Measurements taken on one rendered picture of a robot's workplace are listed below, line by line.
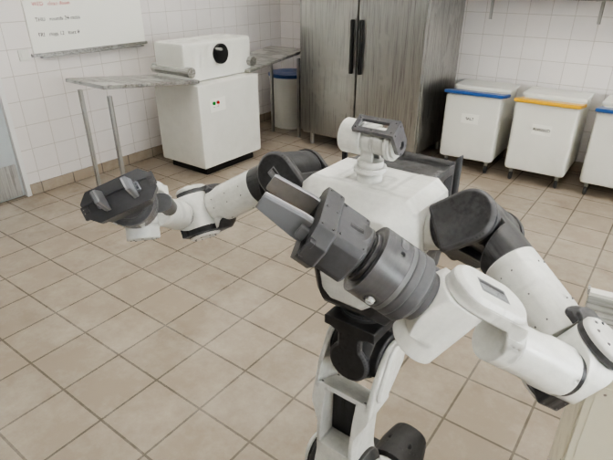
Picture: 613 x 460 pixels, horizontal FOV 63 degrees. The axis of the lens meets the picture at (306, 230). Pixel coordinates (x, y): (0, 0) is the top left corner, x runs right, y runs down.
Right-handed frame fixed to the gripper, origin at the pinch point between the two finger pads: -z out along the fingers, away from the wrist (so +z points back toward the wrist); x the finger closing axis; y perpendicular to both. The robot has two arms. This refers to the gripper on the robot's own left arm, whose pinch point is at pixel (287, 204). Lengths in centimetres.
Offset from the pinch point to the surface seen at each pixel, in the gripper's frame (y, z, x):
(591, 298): -14, 98, 82
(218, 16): -146, -127, 523
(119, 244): -234, -52, 230
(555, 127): -10, 189, 397
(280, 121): -213, -7, 546
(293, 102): -183, -7, 545
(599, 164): -10, 232, 377
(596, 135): 5, 213, 382
